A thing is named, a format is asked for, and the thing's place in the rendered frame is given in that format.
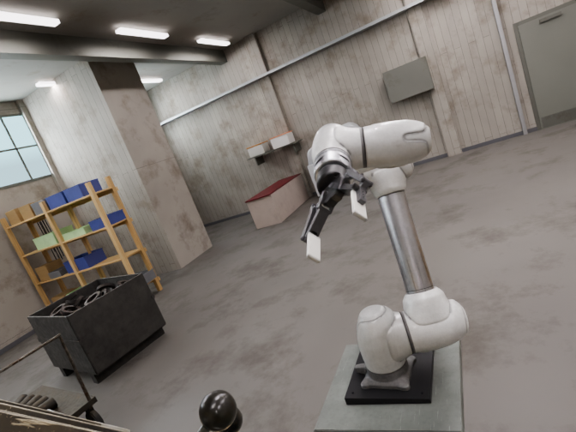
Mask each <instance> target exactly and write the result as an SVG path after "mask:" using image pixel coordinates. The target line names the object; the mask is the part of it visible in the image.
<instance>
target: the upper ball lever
mask: <svg viewBox="0 0 576 432"><path fill-rule="evenodd" d="M236 415H237V403H236V400H235V399H234V398H233V396H232V395H231V394H230V393H228V392H226V391H224V390H215V391H212V392H210V393H209V394H207V395H206V396H205V397H204V398H203V400H202V402H201V404H200V407H199V418H200V421H201V423H202V426H201V427H200V428H199V430H198V431H197V432H210V431H212V432H220V431H223V430H225V429H228V428H229V427H230V426H231V425H232V423H233V422H234V420H235V418H236Z"/></svg>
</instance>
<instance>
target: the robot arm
mask: <svg viewBox="0 0 576 432"><path fill-rule="evenodd" d="M431 150H432V141H431V134H430V128H429V126H427V125H426V124H425V123H422V122H419V121H415V120H397V121H389V122H383V123H375V124H372V125H370V126H365V127H360V128H348V127H344V126H342V125H339V124H336V123H329V124H326V125H324V126H322V127H321V128H320V129H319V130H318V132H317V133H316V135H315V138H314V141H313V145H312V151H311V156H312V162H313V164H314V178H315V182H316V187H317V189H318V192H319V194H320V199H319V202H318V203H317V204H314V203H313V204H312V205H311V206H310V211H309V216H308V218H307V221H306V224H305V226H304V229H303V233H302V236H301V238H300V240H302V241H303V242H305V243H306V244H307V257H308V258H310V260H312V261H315V262H316V263H319V262H321V239H320V238H319V237H318V236H319V235H320V233H321V230H322V228H323V226H324V224H325V222H326V220H327V216H328V215H329V214H331V213H332V211H333V209H334V207H335V206H336V205H337V203H338V202H339V201H341V200H342V198H343V196H351V207H352V214H353V215H355V216H356V217H358V218H360V219H361V220H362V221H364V222H365V221H366V220H367V214H366V207H365V203H366V201H367V197H366V194H367V190H368V189H369V190H370V192H371V193H372V195H373V196H374V197H375V198H376V199H378V202H379V204H380V207H381V212H382V215H383V218H384V220H385V224H386V227H387V231H388V235H389V237H390V240H391V243H392V246H393V251H394V254H395V257H396V260H397V262H398V265H399V270H400V273H401V276H402V280H403V282H404V285H405V290H406V294H405V296H404V299H403V309H404V311H401V312H394V311H392V310H391V309H390V308H388V307H386V306H384V305H370V306H368V307H366V308H365V309H363V310H362V311H361V312H360V314H359V316H358V318H357V342H358V346H359V349H360V352H361V354H362V357H363V360H364V362H365V363H360V364H357V365H356V366H355V370H356V372H357V373H361V374H365V377H364V379H363V381H362V382H361V387H362V389H370V388H380V389H398V390H402V391H408V390H410V388H411V387H410V380H411V373H412V370H413V366H414V364H415V362H416V361H417V360H416V358H415V357H414V356H411V355H412V354H415V353H421V352H427V351H435V350H438V349H441V348H444V347H447V346H450V345H452V344H454V343H456V342H458V341H459V340H461V339H462V338H464V336H465V335H466V334H467V332H468V331H469V322H468V318H467V315H466V312H465V310H464V308H463V307H462V306H461V305H460V304H459V303H458V302H456V301H455V300H453V299H449V300H448V299H447V297H446V295H445V294H444V292H443V291H442V290H441V289H439V288H438V287H436V286H434V285H433V282H432V279H431V277H430V273H429V269H428V266H427V263H426V260H425V258H424V254H423V250H422V247H421V244H420V242H419V239H418V235H417V230H416V227H415V225H414V221H413V218H412V216H411V211H410V208H409V206H408V202H407V200H406V197H405V193H404V191H405V189H406V178H409V177H410V176H411V174H412V172H413V169H414V165H413V163H415V162H417V161H419V160H421V159H423V158H425V157H426V156H428V155H429V153H430V151H431ZM323 206H324V207H329V209H328V210H327V209H326V208H324V207H323Z"/></svg>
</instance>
